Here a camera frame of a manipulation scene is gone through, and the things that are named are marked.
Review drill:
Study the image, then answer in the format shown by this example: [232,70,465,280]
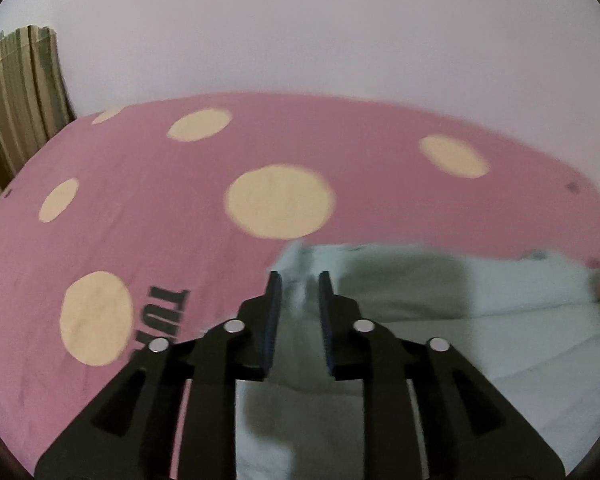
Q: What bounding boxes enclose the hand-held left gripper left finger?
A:
[34,271,283,480]

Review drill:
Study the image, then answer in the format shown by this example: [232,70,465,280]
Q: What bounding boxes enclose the striped headboard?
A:
[0,25,77,218]

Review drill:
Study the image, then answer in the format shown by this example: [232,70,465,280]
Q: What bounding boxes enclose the bed with pink dotted sheet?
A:
[0,91,600,476]

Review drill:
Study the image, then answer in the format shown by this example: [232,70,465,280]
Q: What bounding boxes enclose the light blue puffer jacket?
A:
[235,241,600,480]

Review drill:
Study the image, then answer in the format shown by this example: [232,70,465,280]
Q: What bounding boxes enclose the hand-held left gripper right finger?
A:
[318,271,566,480]

